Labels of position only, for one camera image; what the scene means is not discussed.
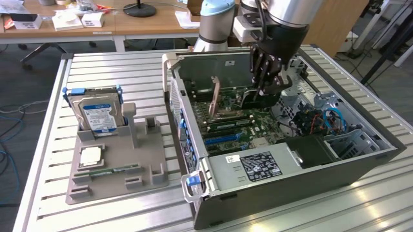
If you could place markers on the black power supply label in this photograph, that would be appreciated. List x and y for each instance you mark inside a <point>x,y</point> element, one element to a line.
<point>261,166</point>

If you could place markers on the wooden office desk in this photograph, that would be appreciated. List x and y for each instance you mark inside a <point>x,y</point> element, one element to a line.
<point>64,35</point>
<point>155,24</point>

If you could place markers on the white boxes on desk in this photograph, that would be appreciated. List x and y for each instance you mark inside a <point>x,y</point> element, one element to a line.
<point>65,23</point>

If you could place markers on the silver CPU chip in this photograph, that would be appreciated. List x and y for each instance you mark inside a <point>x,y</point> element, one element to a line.
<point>89,157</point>

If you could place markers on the hard disk in blue caddy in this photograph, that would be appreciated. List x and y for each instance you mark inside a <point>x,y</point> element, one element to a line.
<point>96,116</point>

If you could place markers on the tall wooden cabinet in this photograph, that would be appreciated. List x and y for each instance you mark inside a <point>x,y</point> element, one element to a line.
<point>338,24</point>

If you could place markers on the white post with red mark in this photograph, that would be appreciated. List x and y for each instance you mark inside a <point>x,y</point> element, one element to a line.
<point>351,43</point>

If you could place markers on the small white barcode sticker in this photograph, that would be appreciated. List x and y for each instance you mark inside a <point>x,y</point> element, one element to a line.
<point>232,159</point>

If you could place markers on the black device on box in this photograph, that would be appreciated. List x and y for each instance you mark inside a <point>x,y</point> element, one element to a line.
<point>24,17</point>

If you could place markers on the brown cardboard box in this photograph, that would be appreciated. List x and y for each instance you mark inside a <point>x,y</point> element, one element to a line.
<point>192,7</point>

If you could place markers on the stack of white papers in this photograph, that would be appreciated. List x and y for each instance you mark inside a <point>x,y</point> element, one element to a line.
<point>184,20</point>

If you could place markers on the small white carton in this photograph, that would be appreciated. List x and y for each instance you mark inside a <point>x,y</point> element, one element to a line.
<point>92,20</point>

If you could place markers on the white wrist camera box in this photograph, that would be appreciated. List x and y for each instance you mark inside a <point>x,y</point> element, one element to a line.
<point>243,29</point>

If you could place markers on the open black PC case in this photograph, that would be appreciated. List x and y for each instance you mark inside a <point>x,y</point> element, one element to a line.
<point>290,198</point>

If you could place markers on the black round lamp base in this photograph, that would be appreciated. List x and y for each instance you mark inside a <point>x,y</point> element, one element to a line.
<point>139,10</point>

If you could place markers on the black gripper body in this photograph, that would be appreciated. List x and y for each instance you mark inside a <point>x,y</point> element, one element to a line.
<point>283,41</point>

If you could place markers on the perforated metal drive cage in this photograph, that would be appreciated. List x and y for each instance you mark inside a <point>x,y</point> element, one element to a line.
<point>301,93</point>

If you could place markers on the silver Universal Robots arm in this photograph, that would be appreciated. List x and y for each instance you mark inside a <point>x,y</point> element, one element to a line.
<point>290,9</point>

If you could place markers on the black chair base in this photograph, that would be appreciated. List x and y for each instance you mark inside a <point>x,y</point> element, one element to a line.
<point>41,49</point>

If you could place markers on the green motherboard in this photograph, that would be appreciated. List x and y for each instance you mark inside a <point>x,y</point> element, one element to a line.
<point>258,125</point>

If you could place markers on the green RAM stick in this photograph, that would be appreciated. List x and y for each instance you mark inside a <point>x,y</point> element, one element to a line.
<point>111,170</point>

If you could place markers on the blue expansion slot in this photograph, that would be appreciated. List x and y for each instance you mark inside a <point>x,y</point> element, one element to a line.
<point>222,140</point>

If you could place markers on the metal disk bay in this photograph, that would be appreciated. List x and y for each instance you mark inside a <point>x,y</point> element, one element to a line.
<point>354,145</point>

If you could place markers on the CPU socket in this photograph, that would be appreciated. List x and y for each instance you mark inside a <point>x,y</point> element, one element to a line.
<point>231,111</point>

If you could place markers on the blue card retainer bar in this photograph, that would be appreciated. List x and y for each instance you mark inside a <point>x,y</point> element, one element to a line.
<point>182,125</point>

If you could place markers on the white box with black print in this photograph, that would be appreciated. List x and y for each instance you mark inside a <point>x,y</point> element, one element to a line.
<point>28,25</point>

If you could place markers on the grey printed parts rack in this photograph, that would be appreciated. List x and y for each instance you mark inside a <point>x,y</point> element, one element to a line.
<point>112,186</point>

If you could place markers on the grey power supply unit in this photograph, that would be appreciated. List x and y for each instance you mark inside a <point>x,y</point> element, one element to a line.
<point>222,176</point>

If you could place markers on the black NVIDIA graphics card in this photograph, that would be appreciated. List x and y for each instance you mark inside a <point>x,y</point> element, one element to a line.
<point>261,102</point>

